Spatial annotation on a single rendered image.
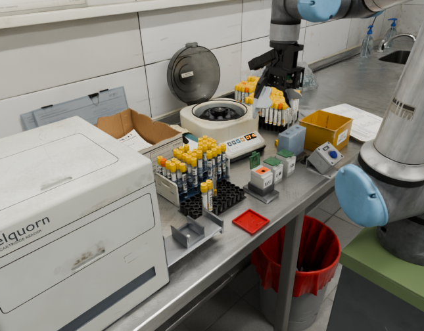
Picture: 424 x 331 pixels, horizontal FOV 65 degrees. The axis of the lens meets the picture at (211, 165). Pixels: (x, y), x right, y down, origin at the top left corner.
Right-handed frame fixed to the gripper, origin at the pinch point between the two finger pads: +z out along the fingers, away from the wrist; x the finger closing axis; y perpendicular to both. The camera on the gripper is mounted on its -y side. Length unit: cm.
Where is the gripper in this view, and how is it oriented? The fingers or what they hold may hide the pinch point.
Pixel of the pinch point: (271, 112)
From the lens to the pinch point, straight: 99.3
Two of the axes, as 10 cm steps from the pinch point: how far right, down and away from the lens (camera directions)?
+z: 0.0, 8.7, 4.9
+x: 8.0, -3.0, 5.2
